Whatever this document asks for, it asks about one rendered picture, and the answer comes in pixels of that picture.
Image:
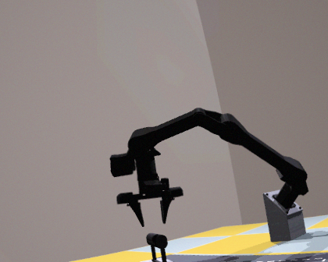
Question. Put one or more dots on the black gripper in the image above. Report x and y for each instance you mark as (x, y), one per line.
(132, 200)

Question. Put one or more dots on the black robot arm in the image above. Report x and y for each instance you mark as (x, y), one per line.
(142, 152)

